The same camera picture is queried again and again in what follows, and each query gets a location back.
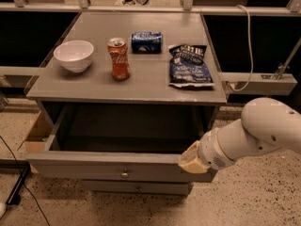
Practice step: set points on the grey top drawer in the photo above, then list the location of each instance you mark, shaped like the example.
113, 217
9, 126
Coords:
121, 143

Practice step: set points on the metal railing frame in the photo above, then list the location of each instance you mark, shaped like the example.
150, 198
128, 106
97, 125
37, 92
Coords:
150, 3

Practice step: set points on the red cola can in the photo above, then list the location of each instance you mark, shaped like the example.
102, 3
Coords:
117, 49

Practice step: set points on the blue soda can lying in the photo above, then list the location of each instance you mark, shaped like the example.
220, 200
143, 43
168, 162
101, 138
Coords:
146, 42

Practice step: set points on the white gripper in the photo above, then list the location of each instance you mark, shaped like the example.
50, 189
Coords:
211, 152

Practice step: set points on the black floor bar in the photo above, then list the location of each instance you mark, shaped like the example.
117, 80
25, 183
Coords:
14, 198

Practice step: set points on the blue chip bag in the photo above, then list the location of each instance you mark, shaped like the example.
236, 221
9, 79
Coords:
187, 67

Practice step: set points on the white bowl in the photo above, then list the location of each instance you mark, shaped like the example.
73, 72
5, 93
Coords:
74, 55

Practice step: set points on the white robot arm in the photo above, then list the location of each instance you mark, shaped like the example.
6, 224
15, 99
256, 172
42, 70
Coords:
266, 125

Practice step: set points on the grey drawer cabinet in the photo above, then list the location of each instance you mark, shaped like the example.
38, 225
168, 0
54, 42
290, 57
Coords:
149, 80

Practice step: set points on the cardboard box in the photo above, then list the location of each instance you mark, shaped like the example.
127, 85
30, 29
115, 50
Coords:
37, 135

